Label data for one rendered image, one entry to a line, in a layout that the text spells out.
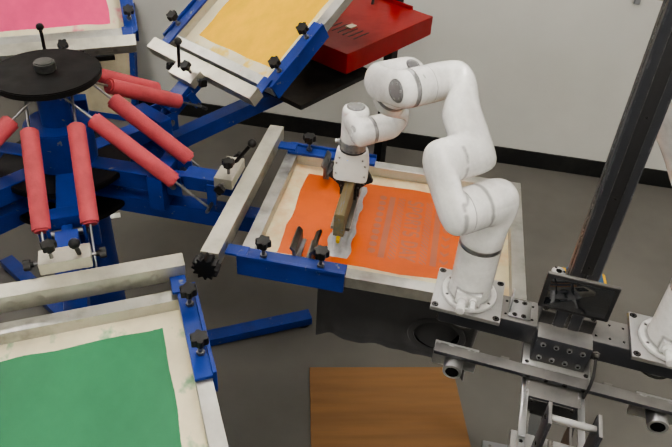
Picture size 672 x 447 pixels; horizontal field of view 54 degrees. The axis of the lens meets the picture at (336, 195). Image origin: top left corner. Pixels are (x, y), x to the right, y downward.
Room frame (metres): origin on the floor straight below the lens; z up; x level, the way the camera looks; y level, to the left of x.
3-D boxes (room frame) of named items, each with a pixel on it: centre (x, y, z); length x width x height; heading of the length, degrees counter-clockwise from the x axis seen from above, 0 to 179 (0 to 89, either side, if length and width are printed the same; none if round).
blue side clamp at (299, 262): (1.33, 0.11, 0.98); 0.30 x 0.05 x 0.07; 81
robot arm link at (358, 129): (1.55, -0.05, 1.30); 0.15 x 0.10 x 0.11; 31
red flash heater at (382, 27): (2.84, -0.02, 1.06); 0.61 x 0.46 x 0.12; 141
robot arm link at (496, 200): (1.11, -0.32, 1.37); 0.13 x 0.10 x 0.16; 121
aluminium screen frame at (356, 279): (1.57, -0.17, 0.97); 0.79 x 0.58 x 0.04; 81
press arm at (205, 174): (1.66, 0.38, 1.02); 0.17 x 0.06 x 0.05; 81
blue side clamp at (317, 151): (1.88, 0.02, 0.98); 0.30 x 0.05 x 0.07; 81
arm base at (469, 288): (1.10, -0.32, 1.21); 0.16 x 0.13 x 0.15; 166
